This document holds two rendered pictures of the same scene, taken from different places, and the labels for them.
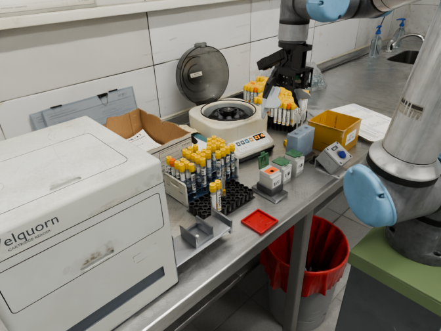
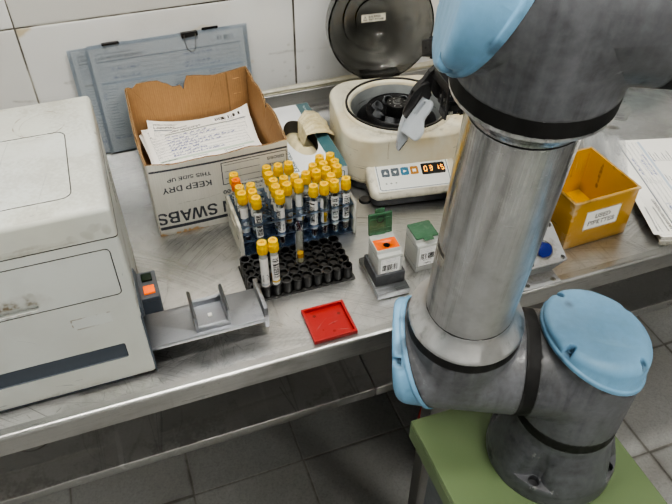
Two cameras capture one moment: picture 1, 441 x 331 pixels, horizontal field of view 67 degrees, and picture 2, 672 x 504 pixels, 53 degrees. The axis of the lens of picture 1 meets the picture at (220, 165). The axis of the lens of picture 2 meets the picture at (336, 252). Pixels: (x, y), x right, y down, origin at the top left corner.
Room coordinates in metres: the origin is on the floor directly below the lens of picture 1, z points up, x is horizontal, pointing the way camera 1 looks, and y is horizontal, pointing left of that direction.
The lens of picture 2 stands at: (0.01, -0.37, 1.64)
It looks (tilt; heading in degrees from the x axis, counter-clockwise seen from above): 42 degrees down; 23
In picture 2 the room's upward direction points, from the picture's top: straight up
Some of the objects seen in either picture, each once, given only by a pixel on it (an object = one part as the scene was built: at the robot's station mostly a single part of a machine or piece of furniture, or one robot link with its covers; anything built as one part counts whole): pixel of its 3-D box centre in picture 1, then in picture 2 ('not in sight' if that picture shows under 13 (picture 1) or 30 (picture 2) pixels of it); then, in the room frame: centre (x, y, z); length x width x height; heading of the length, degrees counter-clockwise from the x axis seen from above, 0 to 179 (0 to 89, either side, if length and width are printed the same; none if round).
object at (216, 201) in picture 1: (221, 187); (294, 247); (0.73, 0.00, 0.93); 0.17 x 0.09 x 0.11; 132
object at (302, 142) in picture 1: (300, 144); not in sight; (0.97, -0.26, 0.92); 0.10 x 0.07 x 0.10; 135
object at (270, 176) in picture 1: (270, 179); (384, 257); (0.77, -0.14, 0.92); 0.05 x 0.04 x 0.06; 41
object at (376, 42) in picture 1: (376, 41); not in sight; (2.29, -1.06, 0.97); 0.08 x 0.07 x 0.20; 136
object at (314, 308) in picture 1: (298, 276); not in sight; (1.03, -0.34, 0.22); 0.38 x 0.37 x 0.44; 133
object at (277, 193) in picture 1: (270, 188); (384, 270); (0.77, -0.14, 0.89); 0.09 x 0.05 x 0.04; 41
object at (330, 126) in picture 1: (333, 132); (577, 197); (1.05, -0.40, 0.92); 0.13 x 0.13 x 0.10; 45
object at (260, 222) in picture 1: (259, 221); (328, 321); (0.65, -0.09, 0.88); 0.07 x 0.07 x 0.01; 43
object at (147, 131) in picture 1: (134, 152); (206, 146); (0.90, 0.26, 0.95); 0.29 x 0.25 x 0.15; 43
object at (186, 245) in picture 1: (189, 240); (194, 316); (0.54, 0.07, 0.92); 0.21 x 0.07 x 0.05; 133
